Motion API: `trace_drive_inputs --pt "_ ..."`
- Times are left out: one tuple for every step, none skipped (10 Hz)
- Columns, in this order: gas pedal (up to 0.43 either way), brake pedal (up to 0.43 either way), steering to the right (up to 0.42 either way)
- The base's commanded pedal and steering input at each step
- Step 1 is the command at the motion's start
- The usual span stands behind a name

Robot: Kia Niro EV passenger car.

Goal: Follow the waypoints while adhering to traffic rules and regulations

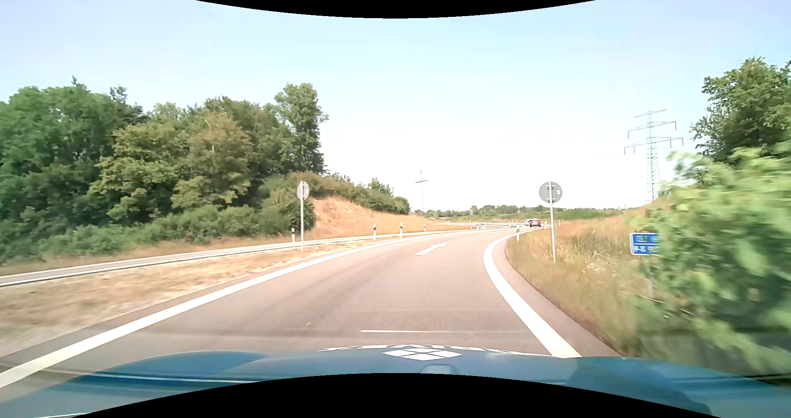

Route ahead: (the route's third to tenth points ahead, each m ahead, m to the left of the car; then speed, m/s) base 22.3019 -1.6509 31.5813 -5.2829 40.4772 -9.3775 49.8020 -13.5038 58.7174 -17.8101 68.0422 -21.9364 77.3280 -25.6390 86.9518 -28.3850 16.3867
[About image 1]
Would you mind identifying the steel lattice pylon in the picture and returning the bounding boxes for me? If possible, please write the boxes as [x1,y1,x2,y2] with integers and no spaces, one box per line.
[623,109,684,204]

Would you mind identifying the car's own bonnet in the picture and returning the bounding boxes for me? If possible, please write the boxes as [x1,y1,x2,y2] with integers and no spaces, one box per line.
[0,344,791,418]

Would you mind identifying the distant pylon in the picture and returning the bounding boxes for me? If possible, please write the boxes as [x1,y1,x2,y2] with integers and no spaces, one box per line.
[414,170,430,214]

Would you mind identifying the row of marker posts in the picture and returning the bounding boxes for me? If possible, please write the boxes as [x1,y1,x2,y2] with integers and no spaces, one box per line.
[290,222,486,244]

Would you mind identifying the dry grass verge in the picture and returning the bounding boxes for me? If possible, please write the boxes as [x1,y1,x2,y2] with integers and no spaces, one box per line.
[505,208,693,360]

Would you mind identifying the wood of green trees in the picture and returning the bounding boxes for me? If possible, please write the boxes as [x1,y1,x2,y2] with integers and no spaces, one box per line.
[0,78,411,264]

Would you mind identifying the distant row of trees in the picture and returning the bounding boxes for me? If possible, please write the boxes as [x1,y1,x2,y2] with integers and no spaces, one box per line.
[414,203,622,221]

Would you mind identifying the grey asphalt road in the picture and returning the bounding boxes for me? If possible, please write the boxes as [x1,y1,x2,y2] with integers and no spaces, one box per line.
[0,225,620,389]

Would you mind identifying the green bush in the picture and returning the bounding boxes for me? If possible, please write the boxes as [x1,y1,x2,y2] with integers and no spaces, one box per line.
[630,140,791,376]

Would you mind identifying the round road sign on post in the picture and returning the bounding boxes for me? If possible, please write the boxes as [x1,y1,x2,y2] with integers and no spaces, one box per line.
[538,181,564,263]
[296,180,310,250]

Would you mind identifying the blue road sign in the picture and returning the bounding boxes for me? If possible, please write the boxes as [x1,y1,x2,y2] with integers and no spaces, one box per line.
[629,232,661,257]

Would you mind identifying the road markings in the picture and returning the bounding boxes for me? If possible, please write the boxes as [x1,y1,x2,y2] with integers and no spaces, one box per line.
[0,225,582,389]

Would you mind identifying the green tree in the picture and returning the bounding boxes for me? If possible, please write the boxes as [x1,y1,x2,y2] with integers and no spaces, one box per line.
[690,57,791,166]

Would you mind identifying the dry grass verge strip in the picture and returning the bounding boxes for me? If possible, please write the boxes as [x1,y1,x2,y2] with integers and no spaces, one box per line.
[0,238,396,358]

